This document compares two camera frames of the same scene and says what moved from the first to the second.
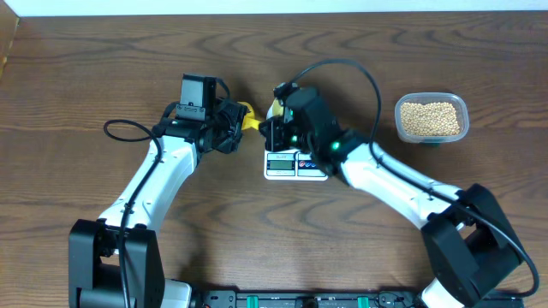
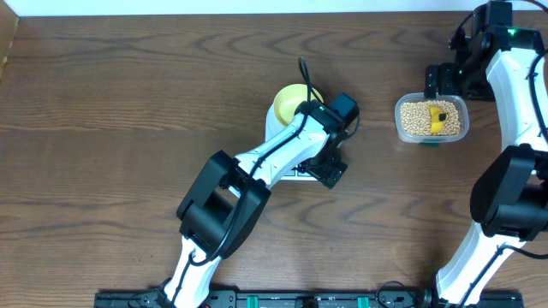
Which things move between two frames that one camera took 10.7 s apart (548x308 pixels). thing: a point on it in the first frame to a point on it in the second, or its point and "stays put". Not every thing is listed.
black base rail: (335, 299) stays put
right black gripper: (273, 137) to (445, 85)
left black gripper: (235, 112) to (326, 175)
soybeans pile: (431, 119) stays put
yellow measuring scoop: (249, 121) to (437, 119)
